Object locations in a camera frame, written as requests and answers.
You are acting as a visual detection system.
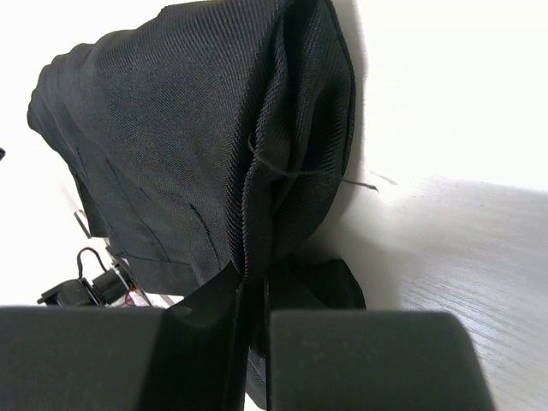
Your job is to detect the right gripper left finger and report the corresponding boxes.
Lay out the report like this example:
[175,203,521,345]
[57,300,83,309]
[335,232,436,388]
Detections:
[1,266,247,410]

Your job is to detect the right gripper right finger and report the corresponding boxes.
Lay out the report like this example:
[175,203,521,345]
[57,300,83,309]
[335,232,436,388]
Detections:
[264,274,495,410]

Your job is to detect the black pleated skirt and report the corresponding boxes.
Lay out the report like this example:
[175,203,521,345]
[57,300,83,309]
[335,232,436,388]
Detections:
[27,1,365,408]

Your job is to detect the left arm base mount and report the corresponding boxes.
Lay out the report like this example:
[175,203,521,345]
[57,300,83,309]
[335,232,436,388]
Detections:
[38,247,172,309]

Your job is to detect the front aluminium rail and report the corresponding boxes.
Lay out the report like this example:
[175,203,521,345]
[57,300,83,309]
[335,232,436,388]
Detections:
[73,209,92,239]

